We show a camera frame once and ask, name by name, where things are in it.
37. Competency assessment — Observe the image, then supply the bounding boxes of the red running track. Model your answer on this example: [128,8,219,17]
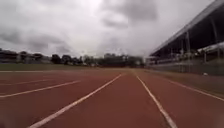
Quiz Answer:
[0,68,224,128]

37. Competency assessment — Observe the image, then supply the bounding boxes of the roofed grandstand building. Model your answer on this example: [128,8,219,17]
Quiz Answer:
[144,0,224,77]

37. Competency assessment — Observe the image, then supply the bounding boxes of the row of trees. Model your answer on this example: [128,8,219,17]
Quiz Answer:
[49,52,146,69]

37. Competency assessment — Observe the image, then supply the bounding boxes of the low building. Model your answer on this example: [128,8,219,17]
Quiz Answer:
[0,48,52,65]

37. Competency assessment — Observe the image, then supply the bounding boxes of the grass field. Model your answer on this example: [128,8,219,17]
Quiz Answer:
[0,62,134,72]

